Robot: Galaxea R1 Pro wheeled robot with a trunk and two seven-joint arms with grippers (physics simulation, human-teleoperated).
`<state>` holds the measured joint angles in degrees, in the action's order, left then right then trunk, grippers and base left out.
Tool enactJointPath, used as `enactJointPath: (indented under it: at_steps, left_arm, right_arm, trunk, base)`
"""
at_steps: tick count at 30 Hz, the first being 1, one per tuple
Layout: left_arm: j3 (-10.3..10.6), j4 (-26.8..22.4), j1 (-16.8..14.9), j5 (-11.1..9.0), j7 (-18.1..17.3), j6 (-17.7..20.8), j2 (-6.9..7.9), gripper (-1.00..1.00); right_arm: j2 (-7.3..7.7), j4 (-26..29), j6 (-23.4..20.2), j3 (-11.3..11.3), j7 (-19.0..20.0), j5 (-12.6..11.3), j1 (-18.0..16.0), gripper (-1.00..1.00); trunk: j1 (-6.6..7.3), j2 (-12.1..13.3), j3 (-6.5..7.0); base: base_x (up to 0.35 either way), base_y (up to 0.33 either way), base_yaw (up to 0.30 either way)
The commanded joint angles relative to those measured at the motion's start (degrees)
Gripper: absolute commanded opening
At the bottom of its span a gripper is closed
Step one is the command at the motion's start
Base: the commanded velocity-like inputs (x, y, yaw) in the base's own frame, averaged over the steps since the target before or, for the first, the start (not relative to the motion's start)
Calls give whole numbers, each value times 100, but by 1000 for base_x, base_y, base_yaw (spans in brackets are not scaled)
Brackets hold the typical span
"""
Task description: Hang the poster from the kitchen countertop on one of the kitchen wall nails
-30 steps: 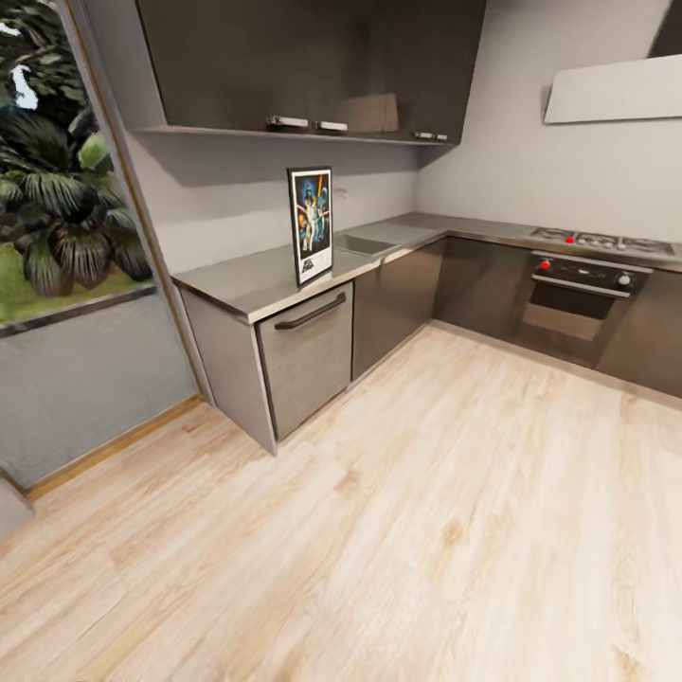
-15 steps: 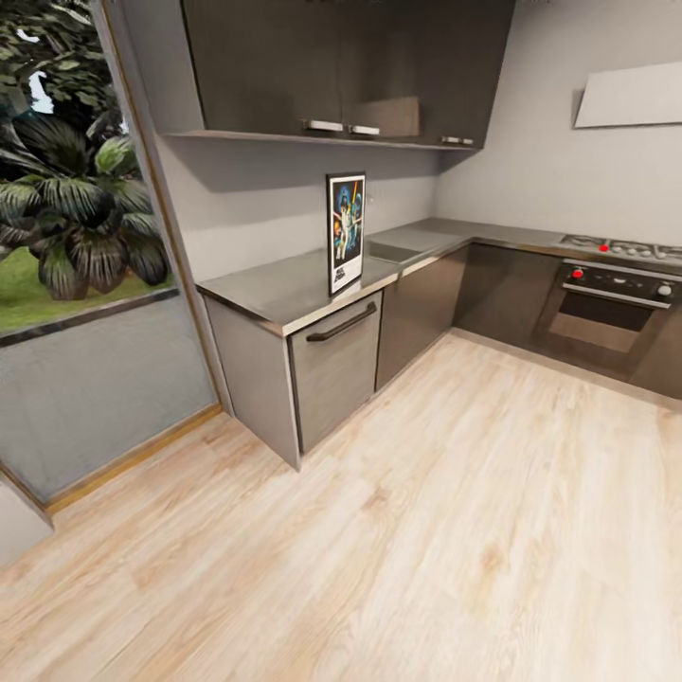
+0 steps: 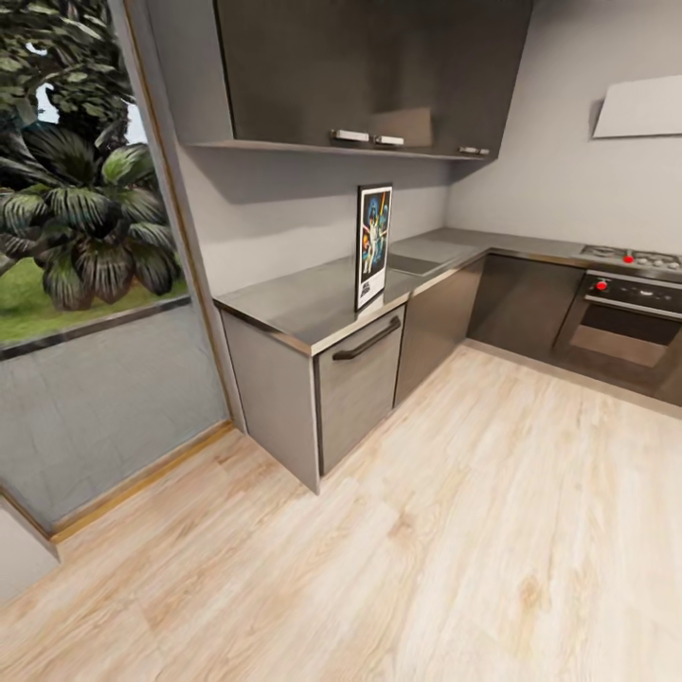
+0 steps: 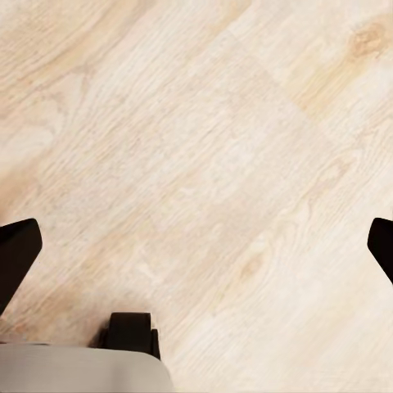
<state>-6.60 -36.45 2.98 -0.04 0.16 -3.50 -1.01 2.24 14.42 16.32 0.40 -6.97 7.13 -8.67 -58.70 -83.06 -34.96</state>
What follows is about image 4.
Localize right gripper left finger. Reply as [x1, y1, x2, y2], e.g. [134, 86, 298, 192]
[0, 218, 43, 317]

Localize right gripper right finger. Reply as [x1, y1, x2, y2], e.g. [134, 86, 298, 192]
[367, 217, 393, 283]

